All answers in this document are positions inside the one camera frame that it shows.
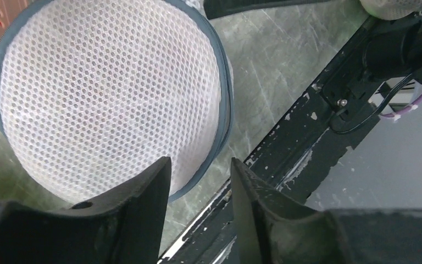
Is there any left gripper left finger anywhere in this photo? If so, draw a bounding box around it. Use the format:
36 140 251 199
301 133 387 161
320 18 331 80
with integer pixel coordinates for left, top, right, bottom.
0 157 171 263

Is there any white mesh laundry bag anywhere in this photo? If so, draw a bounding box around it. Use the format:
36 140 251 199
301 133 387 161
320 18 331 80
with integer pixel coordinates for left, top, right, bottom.
0 1 234 204

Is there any beige mesh laundry bag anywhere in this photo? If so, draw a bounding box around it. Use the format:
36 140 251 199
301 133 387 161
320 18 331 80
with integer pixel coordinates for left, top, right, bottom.
360 0 422 20

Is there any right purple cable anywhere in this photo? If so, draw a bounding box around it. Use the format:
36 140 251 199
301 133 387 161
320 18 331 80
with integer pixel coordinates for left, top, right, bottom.
378 82 422 121

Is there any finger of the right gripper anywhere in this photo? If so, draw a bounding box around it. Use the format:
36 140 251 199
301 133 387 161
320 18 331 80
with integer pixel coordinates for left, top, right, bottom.
203 0 330 20

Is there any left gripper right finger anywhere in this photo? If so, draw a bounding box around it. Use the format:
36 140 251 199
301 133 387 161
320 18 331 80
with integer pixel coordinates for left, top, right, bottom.
230 158 422 263

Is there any black mounting rail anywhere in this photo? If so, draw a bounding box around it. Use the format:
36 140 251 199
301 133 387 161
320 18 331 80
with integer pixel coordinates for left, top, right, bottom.
159 18 382 263

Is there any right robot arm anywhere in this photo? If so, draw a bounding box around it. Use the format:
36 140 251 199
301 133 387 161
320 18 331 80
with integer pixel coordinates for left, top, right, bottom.
362 18 422 84

